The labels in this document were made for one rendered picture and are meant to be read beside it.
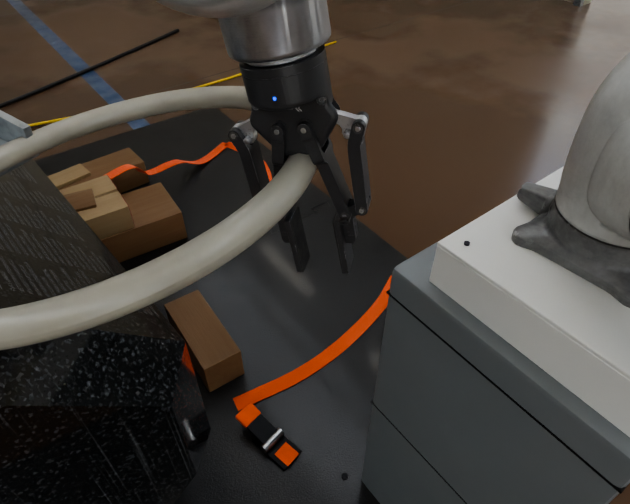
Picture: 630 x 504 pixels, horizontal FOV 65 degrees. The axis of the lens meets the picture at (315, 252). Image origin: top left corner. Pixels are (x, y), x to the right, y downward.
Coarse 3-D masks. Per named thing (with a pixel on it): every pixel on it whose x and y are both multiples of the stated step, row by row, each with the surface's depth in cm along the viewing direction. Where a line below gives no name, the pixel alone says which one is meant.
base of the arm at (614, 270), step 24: (528, 192) 73; (552, 192) 72; (552, 216) 67; (528, 240) 68; (552, 240) 67; (576, 240) 63; (576, 264) 64; (600, 264) 63; (624, 264) 62; (624, 288) 61
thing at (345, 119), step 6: (342, 114) 44; (348, 114) 45; (354, 114) 45; (342, 120) 45; (348, 120) 44; (354, 120) 44; (366, 120) 44; (342, 126) 45; (348, 126) 45; (366, 126) 45; (342, 132) 45; (348, 132) 44; (348, 138) 45
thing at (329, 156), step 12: (300, 132) 45; (312, 132) 45; (312, 144) 45; (324, 144) 48; (312, 156) 46; (324, 156) 46; (324, 168) 47; (336, 168) 48; (324, 180) 48; (336, 180) 48; (336, 192) 49; (348, 192) 50; (336, 204) 49; (348, 216) 50
